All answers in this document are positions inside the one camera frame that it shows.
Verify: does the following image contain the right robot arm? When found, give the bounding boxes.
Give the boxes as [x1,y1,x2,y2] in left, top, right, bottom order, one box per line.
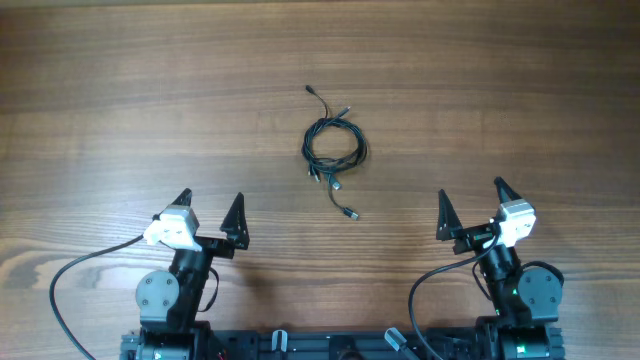
[425,177,565,360]

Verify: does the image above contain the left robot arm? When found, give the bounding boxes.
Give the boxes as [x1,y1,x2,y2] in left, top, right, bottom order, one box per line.
[120,188,250,360]

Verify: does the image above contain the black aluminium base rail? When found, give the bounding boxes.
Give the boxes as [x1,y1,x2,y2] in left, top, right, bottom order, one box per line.
[118,326,567,360]

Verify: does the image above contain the left camera black cable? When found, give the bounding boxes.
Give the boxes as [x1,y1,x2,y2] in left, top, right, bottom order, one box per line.
[48,233,147,360]

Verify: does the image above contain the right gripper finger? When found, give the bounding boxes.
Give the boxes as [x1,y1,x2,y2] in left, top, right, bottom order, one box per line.
[436,189,463,241]
[494,177,521,203]

